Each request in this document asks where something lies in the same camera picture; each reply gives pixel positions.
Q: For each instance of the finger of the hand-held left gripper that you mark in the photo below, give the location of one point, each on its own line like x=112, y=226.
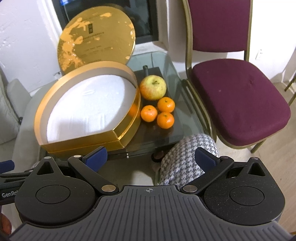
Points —
x=5, y=166

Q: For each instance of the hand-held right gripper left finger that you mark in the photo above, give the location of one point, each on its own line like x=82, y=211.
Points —
x=96, y=158

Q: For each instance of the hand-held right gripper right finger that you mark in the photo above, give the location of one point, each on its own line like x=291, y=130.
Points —
x=204, y=160

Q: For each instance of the gold heart-shaped box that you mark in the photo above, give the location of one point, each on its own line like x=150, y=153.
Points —
x=90, y=104

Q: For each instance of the orange tangerine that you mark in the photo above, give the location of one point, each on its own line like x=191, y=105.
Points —
x=166, y=104
x=165, y=120
x=149, y=113

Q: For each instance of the yellow-red apple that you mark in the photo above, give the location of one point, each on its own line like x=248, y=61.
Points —
x=153, y=87

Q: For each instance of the gold heart-shaped box lid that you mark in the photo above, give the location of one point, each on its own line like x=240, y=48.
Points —
x=92, y=37

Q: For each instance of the glass desktop table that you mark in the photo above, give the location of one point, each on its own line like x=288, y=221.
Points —
x=161, y=60

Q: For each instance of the person's houndstooth trouser leg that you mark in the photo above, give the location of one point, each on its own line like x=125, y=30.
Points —
x=185, y=157

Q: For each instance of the black table caster wheel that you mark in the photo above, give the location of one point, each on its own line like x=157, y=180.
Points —
x=157, y=157

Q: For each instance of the grey sofa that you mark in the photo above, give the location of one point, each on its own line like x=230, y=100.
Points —
x=11, y=109

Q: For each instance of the purple padded chair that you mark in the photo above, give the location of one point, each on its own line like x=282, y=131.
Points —
x=238, y=97

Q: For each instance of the gold metal chair leg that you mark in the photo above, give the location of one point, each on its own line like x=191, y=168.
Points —
x=291, y=89

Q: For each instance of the dark window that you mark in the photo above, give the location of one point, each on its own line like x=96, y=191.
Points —
x=143, y=20

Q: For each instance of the white wall socket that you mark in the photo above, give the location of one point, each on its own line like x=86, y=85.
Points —
x=259, y=54

